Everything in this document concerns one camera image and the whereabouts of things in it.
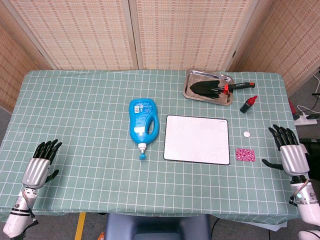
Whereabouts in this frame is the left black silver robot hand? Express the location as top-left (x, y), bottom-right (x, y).
top-left (21, 139), bottom-right (63, 190)

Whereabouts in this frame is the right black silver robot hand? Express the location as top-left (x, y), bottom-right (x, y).
top-left (261, 124), bottom-right (311, 181)

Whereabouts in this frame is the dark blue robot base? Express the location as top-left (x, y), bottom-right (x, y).
top-left (104, 212), bottom-right (212, 240)

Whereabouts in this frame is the white board black rim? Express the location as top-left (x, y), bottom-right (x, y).
top-left (163, 114), bottom-right (231, 166)

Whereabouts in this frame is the black box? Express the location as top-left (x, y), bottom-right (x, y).
top-left (299, 138), bottom-right (320, 156)

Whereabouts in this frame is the white power strip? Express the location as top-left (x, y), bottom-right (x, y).
top-left (293, 112), bottom-right (318, 126)

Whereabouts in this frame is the green checked tablecloth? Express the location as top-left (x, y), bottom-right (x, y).
top-left (0, 69), bottom-right (305, 222)

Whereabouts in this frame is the black ink bottle red cap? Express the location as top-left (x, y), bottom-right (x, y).
top-left (239, 95), bottom-right (258, 114)

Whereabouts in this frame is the woven bamboo screen panel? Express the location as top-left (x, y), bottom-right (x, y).
top-left (227, 0), bottom-right (320, 96)
top-left (128, 0), bottom-right (263, 73)
top-left (4, 0), bottom-right (140, 71)
top-left (0, 0), bottom-right (57, 113)

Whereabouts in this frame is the black garden trowel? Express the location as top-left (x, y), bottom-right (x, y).
top-left (189, 80), bottom-right (256, 99)

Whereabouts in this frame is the blue detergent pump bottle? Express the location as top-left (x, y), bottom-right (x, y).
top-left (128, 98), bottom-right (160, 161)

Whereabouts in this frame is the shiny metal tray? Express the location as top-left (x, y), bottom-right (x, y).
top-left (182, 69), bottom-right (235, 107)

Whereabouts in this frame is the white power cable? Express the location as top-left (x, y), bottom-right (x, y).
top-left (296, 74), bottom-right (320, 114)

